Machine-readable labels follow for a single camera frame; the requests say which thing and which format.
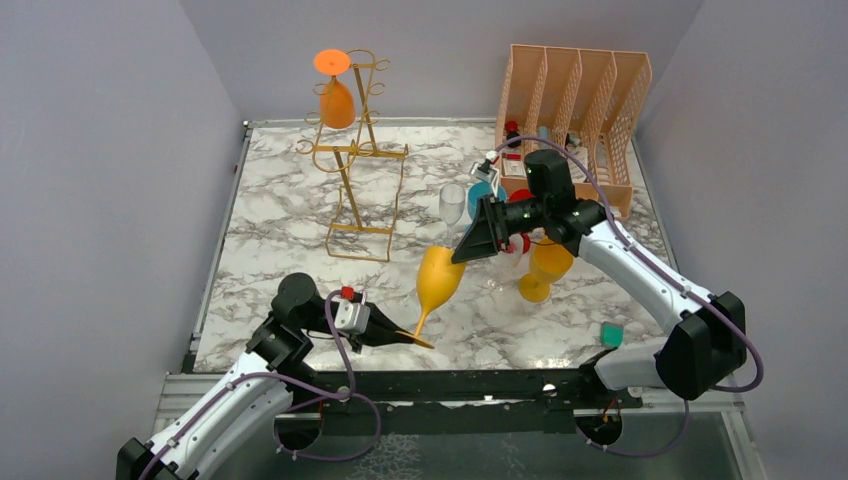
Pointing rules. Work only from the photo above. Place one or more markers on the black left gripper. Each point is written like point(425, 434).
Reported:
point(381, 331)

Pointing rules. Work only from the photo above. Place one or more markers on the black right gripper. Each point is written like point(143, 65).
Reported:
point(481, 241)

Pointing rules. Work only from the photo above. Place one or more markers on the clear front wine glass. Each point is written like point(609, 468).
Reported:
point(501, 268)

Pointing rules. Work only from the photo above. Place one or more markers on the clear wine glass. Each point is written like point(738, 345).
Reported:
point(501, 268)
point(452, 199)

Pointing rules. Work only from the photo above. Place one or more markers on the blue plastic wine glass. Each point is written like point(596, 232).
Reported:
point(478, 190)

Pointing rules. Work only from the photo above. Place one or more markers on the yellow wine glass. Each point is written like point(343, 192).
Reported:
point(548, 263)
point(438, 279)

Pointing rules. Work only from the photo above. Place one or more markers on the red plastic wine glass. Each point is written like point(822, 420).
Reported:
point(517, 218)

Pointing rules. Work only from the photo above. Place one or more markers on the orange wine glass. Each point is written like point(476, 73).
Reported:
point(337, 108)

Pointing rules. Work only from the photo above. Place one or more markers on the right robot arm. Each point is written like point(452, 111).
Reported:
point(704, 332)

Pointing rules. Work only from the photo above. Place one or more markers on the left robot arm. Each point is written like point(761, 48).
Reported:
point(269, 378)

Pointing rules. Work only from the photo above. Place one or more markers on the white red labelled box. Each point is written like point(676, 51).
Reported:
point(513, 165)

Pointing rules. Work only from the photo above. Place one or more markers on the red black small bottle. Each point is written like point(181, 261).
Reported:
point(512, 131)

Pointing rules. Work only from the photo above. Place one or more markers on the green small block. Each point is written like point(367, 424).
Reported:
point(611, 335)

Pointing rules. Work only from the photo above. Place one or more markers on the peach plastic file organizer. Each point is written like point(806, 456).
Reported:
point(590, 98)

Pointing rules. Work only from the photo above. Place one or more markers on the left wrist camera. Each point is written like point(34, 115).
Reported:
point(352, 314)

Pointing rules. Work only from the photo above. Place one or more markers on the black mounting rail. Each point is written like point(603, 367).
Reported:
point(434, 402)

